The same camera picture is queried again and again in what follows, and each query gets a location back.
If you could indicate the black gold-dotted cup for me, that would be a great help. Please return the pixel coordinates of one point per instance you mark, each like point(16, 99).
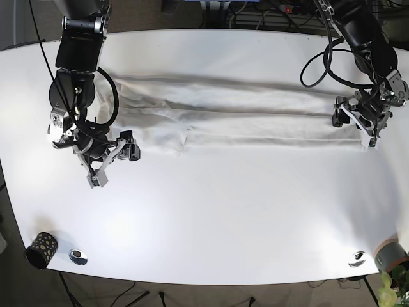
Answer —
point(40, 252)

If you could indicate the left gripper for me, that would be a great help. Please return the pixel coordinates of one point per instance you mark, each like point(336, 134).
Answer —
point(354, 110)

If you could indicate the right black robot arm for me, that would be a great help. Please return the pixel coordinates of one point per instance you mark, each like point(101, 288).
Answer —
point(72, 91)

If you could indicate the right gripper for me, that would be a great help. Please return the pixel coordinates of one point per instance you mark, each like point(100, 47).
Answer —
point(96, 156)

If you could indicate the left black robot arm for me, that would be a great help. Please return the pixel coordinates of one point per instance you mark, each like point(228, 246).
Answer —
point(354, 23)

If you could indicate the grey plant pot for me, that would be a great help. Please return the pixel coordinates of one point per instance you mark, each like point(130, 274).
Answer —
point(389, 255)

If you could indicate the white printed T-shirt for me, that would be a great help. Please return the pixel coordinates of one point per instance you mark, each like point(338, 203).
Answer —
point(176, 115)

